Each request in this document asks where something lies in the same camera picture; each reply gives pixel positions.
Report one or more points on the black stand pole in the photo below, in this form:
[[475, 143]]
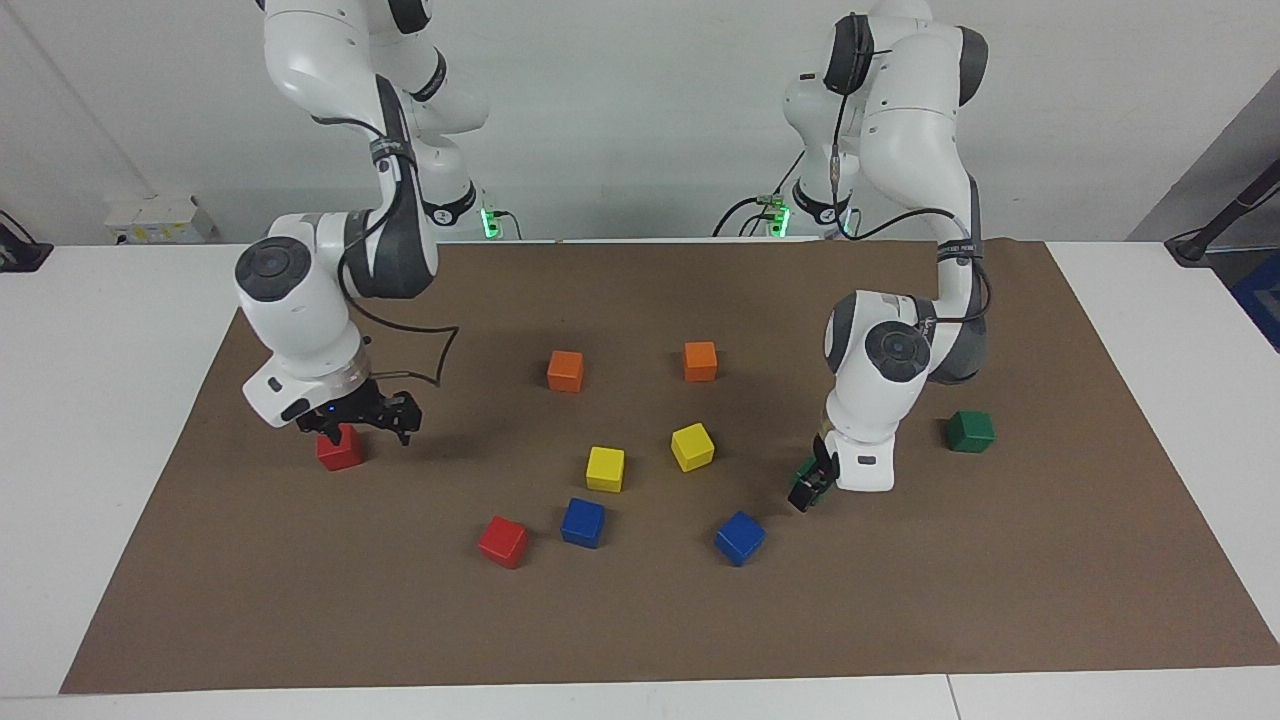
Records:
[[1190, 248]]

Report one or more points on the white box with yellow labels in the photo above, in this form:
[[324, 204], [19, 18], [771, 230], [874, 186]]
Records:
[[160, 220]]

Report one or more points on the blue bin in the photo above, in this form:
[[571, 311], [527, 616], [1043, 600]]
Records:
[[1262, 300]]

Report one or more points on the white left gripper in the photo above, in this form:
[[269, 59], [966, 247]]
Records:
[[865, 470]]

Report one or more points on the blue wooden cube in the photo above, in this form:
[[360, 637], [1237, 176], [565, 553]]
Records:
[[740, 538], [583, 522]]

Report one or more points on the green wooden cube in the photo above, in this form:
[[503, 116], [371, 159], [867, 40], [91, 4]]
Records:
[[970, 431], [806, 468]]

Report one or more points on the orange wooden cube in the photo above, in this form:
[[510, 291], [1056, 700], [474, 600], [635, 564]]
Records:
[[700, 361], [565, 371]]

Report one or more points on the red wooden cube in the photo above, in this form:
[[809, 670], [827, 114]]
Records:
[[503, 541], [342, 456]]

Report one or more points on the yellow wooden cube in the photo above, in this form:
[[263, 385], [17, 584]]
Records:
[[692, 446], [605, 468]]

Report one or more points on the black flat device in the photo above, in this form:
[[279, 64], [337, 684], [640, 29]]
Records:
[[20, 255]]

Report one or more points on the brown paper mat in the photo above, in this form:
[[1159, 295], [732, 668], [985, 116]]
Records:
[[640, 620]]

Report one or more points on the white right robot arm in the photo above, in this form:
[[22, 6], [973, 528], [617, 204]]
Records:
[[300, 300]]

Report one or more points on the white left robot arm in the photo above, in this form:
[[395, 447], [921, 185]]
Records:
[[900, 130]]

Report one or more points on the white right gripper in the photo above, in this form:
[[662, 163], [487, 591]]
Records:
[[280, 400]]

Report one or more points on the green lit base connector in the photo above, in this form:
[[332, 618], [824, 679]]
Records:
[[489, 222], [778, 218]]

